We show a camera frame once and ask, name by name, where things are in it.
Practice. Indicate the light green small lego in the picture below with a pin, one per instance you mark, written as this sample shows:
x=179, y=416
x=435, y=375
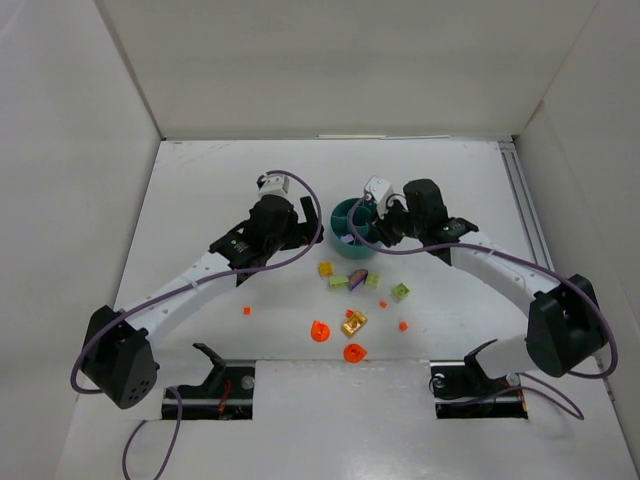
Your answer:
x=372, y=280

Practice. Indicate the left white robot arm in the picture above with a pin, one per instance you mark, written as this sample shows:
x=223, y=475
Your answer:
x=117, y=353

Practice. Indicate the teal divided round container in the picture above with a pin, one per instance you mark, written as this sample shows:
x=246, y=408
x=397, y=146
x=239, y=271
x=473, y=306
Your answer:
x=346, y=218

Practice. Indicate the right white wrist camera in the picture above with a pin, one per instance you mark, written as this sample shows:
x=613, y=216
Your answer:
x=378, y=191

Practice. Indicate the yellow square lego brick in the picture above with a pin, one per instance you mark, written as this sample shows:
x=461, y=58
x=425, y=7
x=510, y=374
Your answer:
x=325, y=269

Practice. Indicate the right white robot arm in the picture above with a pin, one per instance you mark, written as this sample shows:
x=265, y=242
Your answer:
x=564, y=323

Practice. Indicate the light green square lego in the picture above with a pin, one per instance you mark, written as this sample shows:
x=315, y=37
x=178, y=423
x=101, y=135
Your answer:
x=400, y=292

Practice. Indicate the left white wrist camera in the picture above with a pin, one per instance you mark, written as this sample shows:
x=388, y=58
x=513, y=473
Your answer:
x=273, y=184

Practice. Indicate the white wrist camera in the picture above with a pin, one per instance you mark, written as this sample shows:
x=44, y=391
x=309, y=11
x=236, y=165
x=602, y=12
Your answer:
x=378, y=191
x=273, y=184

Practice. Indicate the orange round lego lower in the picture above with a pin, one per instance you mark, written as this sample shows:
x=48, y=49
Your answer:
x=354, y=353

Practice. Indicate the orange round lego left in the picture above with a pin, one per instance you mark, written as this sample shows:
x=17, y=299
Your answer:
x=320, y=332

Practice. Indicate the orange round lego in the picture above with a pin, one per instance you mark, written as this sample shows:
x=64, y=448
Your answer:
x=354, y=353
x=320, y=332

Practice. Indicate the aluminium rail right edge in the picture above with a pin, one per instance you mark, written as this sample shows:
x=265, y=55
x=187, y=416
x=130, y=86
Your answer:
x=525, y=205

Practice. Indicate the light green sloped lego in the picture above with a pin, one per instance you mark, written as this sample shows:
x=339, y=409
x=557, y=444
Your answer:
x=338, y=282

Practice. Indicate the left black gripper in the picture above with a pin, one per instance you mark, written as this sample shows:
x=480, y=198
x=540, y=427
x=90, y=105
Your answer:
x=304, y=226

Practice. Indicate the purple printed curved lego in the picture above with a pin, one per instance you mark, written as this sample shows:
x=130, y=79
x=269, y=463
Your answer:
x=357, y=278

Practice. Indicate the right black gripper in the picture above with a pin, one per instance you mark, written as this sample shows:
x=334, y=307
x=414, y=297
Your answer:
x=386, y=230

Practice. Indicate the golden yellow curved lego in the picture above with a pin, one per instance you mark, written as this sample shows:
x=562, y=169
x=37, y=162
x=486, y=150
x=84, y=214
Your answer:
x=354, y=323

